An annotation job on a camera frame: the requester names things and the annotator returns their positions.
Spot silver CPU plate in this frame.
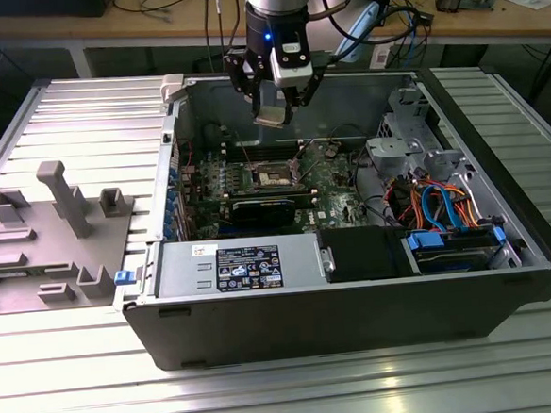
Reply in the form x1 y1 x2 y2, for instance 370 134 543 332
252 104 288 131

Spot blue data wire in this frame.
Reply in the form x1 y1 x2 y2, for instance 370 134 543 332
419 183 446 233
437 182 463 233

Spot silver metal drive cage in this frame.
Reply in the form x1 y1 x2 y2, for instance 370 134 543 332
361 81 477 182

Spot CPU socket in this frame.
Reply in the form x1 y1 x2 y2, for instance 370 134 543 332
248 157 304 193

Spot beige case latch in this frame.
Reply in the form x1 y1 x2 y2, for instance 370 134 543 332
159 73 189 105

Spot silver power supply unit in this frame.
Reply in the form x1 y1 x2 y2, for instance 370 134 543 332
152 231 327 301

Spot black RAM slots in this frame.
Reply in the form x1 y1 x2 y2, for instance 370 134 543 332
226 138 302 166
226 187 315 209

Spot large black box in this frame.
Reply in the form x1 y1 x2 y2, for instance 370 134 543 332
0 0 116 25

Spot wooden desk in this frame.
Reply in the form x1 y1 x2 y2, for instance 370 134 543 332
0 0 551 78

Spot grey plastic parts rack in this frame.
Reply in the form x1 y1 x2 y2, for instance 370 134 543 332
0 154 144 316

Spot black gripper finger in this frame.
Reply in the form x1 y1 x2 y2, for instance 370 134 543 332
222 46 266 120
277 65 328 126

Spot green motherboard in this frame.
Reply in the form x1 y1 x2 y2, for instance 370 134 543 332
175 133 377 242

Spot black open PC case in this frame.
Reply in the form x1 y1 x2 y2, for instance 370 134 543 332
105 49 551 374

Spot hard disk in blue carrier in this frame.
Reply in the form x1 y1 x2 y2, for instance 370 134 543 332
402 223 510 277

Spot black graphics card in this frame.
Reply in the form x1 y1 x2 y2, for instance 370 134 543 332
226 192 300 232

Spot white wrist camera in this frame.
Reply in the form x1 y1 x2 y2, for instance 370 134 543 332
268 38 316 91

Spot orange wire bundle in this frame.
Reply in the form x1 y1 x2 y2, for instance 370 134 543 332
396 177 484 232

